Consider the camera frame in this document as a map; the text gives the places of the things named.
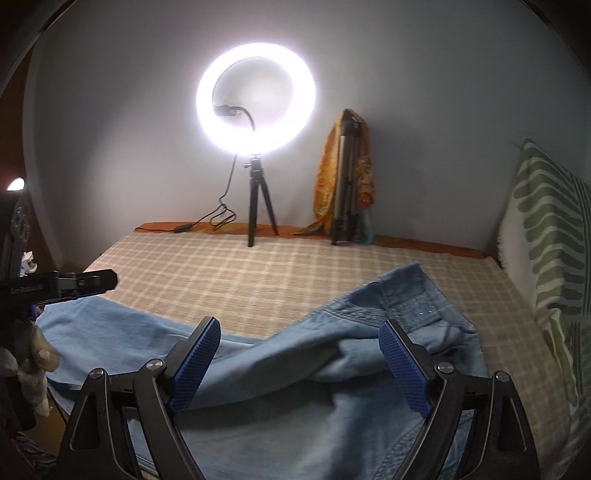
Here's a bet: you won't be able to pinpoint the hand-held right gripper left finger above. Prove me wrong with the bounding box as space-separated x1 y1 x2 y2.
58 316 221 480

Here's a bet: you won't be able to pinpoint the person's left hand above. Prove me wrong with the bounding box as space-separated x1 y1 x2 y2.
0 320 60 417

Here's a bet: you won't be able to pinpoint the beige checked bed sheet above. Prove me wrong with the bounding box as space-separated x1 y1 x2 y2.
83 228 583 480

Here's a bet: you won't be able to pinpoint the green and white pillow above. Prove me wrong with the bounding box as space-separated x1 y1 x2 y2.
496 138 591 418

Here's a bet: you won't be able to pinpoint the blue denim pants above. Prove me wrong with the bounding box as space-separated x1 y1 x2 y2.
36 262 489 480

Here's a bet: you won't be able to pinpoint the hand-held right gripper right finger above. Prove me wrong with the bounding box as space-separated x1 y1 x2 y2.
379 318 541 480

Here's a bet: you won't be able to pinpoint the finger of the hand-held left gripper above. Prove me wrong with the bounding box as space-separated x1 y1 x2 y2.
58 269 119 302

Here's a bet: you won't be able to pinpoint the small black tripod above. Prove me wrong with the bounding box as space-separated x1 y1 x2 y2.
242 156 280 248

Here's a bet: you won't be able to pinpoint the black power cable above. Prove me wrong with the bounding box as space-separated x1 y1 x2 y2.
173 154 242 234

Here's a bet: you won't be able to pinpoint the white ring light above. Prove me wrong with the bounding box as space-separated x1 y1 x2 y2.
196 42 320 157

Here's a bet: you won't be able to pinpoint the folded tripod with orange cloth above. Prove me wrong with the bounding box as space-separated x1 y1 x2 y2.
295 109 376 237

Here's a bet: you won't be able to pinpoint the teal bottle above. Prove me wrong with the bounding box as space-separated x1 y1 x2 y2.
358 210 376 245

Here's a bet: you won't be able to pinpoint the white desk lamp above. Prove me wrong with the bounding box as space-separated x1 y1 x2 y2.
4 178 40 278

